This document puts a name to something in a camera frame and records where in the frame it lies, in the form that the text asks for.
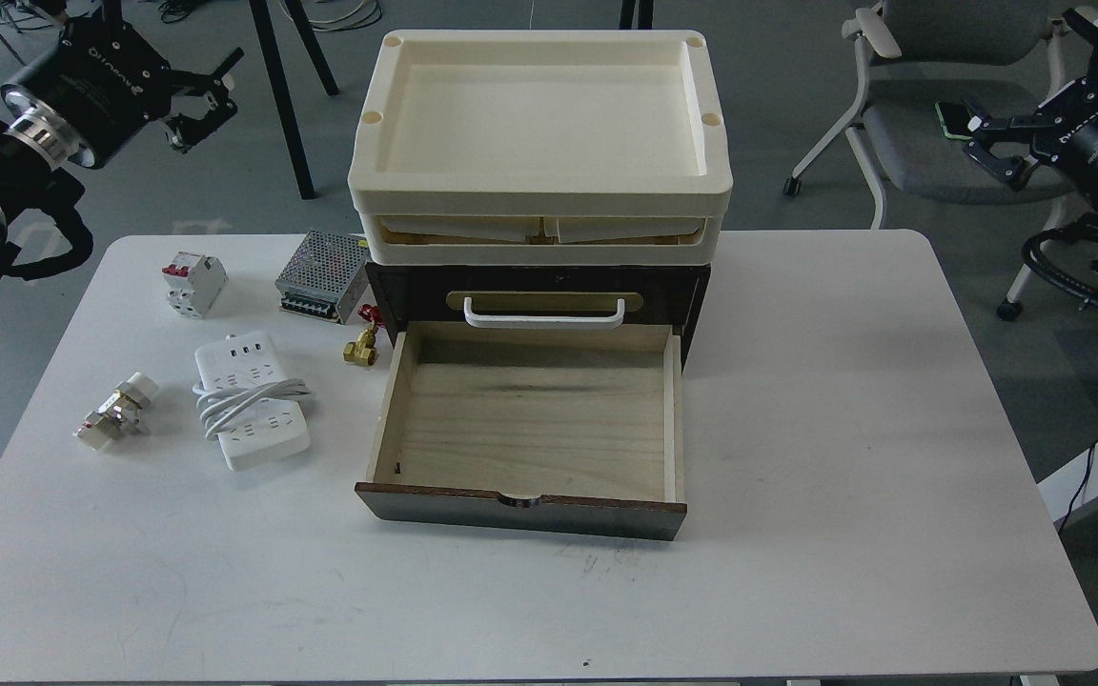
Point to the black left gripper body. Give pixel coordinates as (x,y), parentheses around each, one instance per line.
(85,98)

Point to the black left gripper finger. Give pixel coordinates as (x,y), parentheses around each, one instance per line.
(217,82)
(185,132)

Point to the white power strip with cable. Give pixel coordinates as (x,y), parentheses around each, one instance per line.
(248,403)

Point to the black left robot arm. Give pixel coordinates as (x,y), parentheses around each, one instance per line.
(27,184)

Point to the green smartphone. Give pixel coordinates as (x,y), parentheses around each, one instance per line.
(954,120)

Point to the grey office chair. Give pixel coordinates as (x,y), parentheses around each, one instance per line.
(916,133)

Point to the white red circuit breaker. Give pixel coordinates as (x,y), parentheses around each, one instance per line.
(194,281)

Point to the metal mesh power supply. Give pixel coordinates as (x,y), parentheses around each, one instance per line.
(325,277)

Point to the white metal pipe fitting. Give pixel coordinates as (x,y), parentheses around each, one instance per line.
(120,414)

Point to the cream plastic stacked trays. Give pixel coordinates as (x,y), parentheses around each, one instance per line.
(542,148)

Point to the open wooden drawer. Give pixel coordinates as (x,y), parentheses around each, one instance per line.
(558,431)

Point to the brass valve red handle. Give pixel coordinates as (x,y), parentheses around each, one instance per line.
(362,350)

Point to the white drawer handle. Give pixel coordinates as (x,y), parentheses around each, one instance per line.
(543,322)

